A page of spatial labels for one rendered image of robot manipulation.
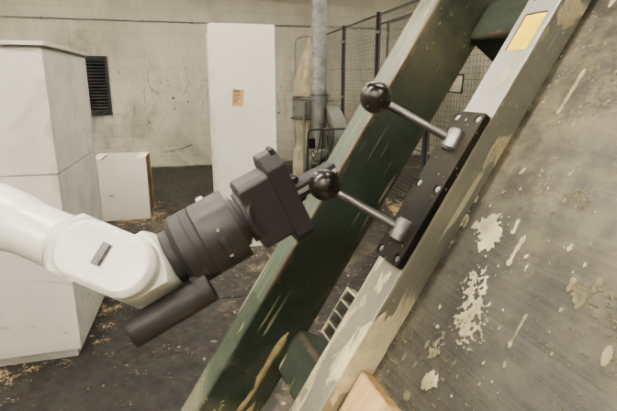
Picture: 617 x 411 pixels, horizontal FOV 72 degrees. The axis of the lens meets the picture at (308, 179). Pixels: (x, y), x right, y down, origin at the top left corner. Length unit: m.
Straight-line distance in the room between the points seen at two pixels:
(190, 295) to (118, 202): 4.86
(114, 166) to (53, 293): 2.67
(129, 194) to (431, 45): 4.76
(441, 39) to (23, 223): 0.65
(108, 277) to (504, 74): 0.48
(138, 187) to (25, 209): 4.70
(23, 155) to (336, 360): 2.25
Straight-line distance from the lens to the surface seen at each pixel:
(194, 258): 0.48
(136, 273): 0.47
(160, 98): 8.33
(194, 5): 8.41
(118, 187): 5.29
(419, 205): 0.51
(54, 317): 2.87
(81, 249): 0.50
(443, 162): 0.52
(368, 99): 0.50
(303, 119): 6.00
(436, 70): 0.77
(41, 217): 0.56
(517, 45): 0.58
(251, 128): 3.95
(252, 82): 3.93
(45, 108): 2.54
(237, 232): 0.47
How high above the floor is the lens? 1.55
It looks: 13 degrees down
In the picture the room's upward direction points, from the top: straight up
